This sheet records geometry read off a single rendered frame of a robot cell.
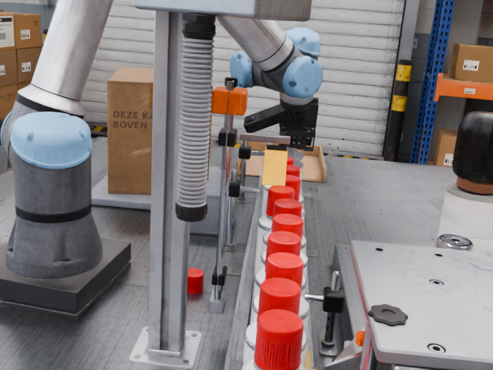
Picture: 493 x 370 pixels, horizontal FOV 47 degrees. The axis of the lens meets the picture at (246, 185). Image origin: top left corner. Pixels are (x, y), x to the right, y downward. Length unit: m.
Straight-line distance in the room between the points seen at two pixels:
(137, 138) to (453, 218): 0.76
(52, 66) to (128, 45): 4.41
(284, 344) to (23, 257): 0.60
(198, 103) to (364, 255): 0.26
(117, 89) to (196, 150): 0.77
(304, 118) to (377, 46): 3.69
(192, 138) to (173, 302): 0.28
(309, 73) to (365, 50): 3.93
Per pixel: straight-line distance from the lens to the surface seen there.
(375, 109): 5.01
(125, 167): 1.36
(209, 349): 0.83
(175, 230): 0.73
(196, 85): 0.56
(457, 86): 4.30
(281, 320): 0.41
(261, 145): 1.92
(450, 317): 0.33
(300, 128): 1.28
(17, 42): 4.62
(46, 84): 1.02
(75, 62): 1.01
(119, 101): 1.33
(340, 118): 5.02
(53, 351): 0.84
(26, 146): 0.89
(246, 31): 0.98
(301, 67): 1.01
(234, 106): 0.71
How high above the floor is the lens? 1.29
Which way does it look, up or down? 17 degrees down
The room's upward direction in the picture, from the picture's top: 4 degrees clockwise
